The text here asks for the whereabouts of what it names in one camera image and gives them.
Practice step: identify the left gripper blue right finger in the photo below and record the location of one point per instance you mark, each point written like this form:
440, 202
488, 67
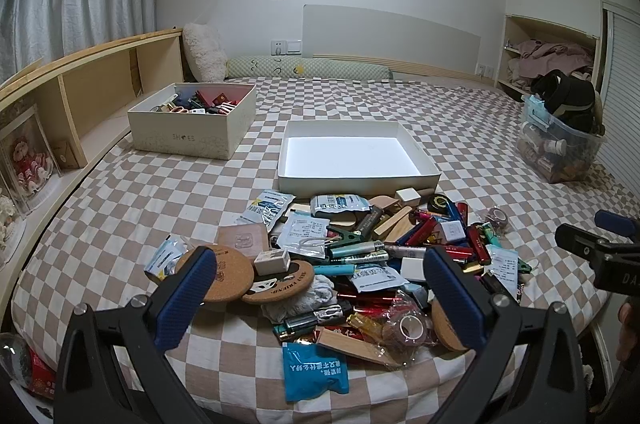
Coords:
460, 297

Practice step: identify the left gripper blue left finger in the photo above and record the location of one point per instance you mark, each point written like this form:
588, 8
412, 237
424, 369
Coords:
177, 299

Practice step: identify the finger of the seen right gripper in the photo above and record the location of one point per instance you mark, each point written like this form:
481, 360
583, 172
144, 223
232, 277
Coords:
615, 223

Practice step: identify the brown tape roll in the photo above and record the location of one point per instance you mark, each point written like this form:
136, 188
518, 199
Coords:
407, 329

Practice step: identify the uv gel polish box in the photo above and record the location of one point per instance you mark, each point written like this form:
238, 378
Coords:
275, 261

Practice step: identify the panda cork coaster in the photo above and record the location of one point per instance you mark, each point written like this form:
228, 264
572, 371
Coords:
272, 288

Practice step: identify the black lighter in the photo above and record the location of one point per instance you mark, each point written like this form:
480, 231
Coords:
368, 222

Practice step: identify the long wooden block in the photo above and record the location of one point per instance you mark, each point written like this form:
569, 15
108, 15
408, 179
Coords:
358, 349

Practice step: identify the white mask packet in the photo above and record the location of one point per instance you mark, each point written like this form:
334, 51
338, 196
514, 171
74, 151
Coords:
304, 235

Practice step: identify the clear plastic storage bin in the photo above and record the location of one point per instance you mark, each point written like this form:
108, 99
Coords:
559, 153

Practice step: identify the black round gold tin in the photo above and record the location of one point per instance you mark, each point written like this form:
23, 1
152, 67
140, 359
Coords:
438, 204

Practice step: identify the white cube box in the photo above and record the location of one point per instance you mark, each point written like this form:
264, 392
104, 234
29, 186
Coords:
408, 197

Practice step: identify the black bag on bin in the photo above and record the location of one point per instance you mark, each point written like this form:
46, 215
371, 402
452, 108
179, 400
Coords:
568, 98

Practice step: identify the green plastic clip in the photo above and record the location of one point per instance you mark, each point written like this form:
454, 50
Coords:
339, 237

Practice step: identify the white cloth rag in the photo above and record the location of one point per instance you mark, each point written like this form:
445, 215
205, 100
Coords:
319, 294

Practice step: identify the blue white sachet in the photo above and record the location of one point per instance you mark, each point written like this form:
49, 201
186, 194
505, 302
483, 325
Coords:
267, 209

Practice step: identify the blue wipe packet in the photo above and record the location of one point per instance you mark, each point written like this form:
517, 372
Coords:
310, 370

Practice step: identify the beige shoe box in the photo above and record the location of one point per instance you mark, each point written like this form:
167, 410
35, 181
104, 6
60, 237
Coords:
201, 120

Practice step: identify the wooden closet shelf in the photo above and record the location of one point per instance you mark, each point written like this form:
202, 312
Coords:
532, 48

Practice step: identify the white shallow tray box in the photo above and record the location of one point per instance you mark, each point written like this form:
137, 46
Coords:
367, 158

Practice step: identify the doll in display case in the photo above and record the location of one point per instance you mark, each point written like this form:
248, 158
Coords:
27, 161

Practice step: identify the wooden bedside shelf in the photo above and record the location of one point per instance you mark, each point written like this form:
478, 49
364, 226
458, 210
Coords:
81, 101

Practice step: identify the green long bolster pillow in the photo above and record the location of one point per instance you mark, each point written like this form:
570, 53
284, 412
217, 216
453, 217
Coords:
290, 66

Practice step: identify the fluffy white pillow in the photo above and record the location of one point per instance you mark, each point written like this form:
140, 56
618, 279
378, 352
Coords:
204, 53

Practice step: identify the grey curtain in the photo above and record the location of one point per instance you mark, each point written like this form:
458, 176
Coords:
46, 30

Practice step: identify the wall socket panel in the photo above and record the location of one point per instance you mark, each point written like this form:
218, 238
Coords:
286, 47

